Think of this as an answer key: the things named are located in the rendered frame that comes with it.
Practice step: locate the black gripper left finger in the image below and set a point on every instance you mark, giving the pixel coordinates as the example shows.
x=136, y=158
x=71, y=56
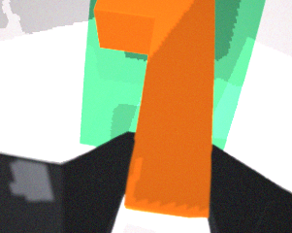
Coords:
x=80, y=195

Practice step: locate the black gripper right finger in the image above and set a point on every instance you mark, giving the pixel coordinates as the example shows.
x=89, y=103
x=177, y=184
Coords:
x=244, y=201

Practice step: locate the orange l-shaped part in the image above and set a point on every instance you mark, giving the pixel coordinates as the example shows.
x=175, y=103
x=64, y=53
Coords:
x=170, y=168

